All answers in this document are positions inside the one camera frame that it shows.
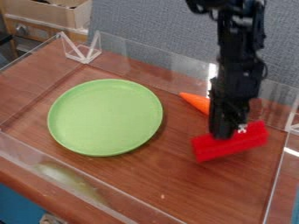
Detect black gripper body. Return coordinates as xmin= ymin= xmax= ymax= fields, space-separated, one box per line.
xmin=208 ymin=59 xmax=266 ymax=113

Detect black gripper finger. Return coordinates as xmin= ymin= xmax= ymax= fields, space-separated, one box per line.
xmin=213 ymin=106 xmax=248 ymax=140
xmin=209 ymin=96 xmax=217 ymax=135

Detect red rectangular block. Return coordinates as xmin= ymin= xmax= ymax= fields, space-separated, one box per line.
xmin=190 ymin=121 xmax=268 ymax=162

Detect green round plate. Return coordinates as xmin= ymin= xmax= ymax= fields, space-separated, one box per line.
xmin=46 ymin=79 xmax=164 ymax=157

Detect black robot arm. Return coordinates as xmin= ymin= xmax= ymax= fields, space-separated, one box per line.
xmin=184 ymin=0 xmax=266 ymax=139

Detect orange toy carrot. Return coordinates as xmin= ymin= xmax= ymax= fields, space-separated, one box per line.
xmin=180 ymin=92 xmax=210 ymax=115

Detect clear acrylic tray walls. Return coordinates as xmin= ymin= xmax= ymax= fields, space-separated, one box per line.
xmin=0 ymin=36 xmax=299 ymax=224

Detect cardboard box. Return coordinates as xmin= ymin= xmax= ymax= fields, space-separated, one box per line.
xmin=2 ymin=0 xmax=91 ymax=29

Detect clear acrylic corner bracket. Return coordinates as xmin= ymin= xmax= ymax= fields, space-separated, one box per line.
xmin=55 ymin=31 xmax=101 ymax=64

